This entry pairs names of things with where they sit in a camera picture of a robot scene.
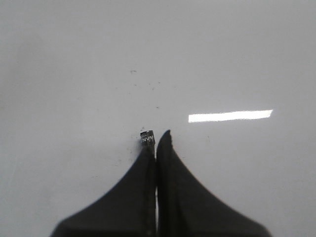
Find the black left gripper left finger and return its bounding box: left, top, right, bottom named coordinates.
left=51, top=147, right=156, bottom=237

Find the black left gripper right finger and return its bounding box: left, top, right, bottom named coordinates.
left=157, top=130, right=269, bottom=237

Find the white black whiteboard marker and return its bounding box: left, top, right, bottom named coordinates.
left=140, top=130, right=156, bottom=146

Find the white glossy whiteboard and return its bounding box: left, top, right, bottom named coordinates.
left=0, top=0, right=316, bottom=237

